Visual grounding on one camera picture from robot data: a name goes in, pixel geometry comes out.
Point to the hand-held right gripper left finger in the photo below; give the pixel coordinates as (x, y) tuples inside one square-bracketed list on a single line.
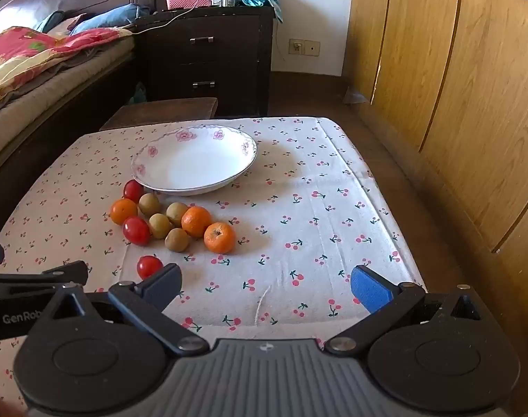
[(164, 284)]

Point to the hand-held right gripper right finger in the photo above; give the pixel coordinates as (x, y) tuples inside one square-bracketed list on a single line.
[(370, 289)]

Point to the red cherry tomato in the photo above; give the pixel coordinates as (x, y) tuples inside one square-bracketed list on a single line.
[(136, 230), (149, 266), (133, 190)]

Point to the tan longan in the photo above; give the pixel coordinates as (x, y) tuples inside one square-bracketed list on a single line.
[(177, 239)]

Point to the potato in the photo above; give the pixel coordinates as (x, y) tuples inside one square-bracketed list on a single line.
[(149, 204), (160, 226), (177, 213)]

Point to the orange mandarin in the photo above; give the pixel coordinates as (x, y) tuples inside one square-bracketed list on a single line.
[(124, 210), (196, 221), (219, 237)]

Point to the white floral plate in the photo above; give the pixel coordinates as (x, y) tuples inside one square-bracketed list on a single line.
[(194, 165)]

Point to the white thread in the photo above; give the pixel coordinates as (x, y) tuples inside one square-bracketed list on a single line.
[(261, 304)]

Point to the cherry print tablecloth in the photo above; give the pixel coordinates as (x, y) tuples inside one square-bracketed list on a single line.
[(298, 182)]

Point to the beige mattress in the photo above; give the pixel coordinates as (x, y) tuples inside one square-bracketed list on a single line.
[(42, 108)]

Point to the dark wooden stool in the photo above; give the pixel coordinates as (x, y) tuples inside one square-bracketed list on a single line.
[(168, 110)]

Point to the teal plastic bag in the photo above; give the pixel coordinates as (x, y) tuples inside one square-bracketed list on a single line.
[(138, 94)]

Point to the red yellow floral blanket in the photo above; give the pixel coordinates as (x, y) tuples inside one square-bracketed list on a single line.
[(25, 56)]

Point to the dark wooden nightstand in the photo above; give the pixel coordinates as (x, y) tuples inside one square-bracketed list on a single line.
[(233, 65)]

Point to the light wooden wardrobe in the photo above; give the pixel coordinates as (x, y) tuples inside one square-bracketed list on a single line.
[(463, 74)]

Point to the dark teal pillow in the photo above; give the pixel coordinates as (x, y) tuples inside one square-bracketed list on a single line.
[(51, 21)]

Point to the blue pillow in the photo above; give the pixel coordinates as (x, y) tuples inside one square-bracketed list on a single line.
[(111, 16)]

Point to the dark wooden bed frame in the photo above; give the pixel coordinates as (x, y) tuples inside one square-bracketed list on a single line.
[(72, 139)]

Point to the wall socket plate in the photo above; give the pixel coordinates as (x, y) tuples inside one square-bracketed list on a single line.
[(304, 47)]

